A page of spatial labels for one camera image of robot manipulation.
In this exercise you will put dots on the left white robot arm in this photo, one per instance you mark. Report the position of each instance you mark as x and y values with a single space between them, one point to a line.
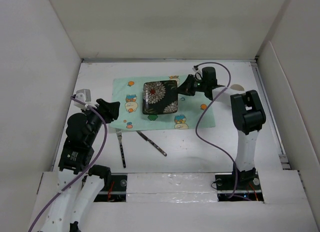
80 179

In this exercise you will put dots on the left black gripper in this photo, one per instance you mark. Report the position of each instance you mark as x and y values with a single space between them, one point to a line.
110 110

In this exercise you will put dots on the black floral square plate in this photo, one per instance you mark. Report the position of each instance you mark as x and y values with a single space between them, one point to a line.
160 97

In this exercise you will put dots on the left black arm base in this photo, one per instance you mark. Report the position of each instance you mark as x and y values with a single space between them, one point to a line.
116 191

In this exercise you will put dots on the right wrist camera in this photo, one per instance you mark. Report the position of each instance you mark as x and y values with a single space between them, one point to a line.
196 67

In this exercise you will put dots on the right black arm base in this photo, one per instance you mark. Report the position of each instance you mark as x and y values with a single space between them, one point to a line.
249 190

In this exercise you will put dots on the metal fork patterned handle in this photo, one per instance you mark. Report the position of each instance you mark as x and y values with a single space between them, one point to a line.
119 137

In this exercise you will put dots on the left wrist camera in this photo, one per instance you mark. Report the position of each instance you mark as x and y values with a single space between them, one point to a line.
83 97

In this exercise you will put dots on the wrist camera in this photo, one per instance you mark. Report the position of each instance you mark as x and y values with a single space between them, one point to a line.
196 67
83 97

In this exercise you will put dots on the green cartoon print cloth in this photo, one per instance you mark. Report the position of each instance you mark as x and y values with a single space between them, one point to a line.
129 92

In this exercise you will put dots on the steak knife patterned handle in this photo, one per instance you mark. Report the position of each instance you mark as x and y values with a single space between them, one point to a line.
152 143

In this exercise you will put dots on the purple ceramic mug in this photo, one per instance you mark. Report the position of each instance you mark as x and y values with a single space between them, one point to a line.
237 87

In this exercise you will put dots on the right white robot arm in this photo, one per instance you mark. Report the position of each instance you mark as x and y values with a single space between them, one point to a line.
247 111

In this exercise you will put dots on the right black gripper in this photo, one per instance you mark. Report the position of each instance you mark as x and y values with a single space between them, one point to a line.
186 87

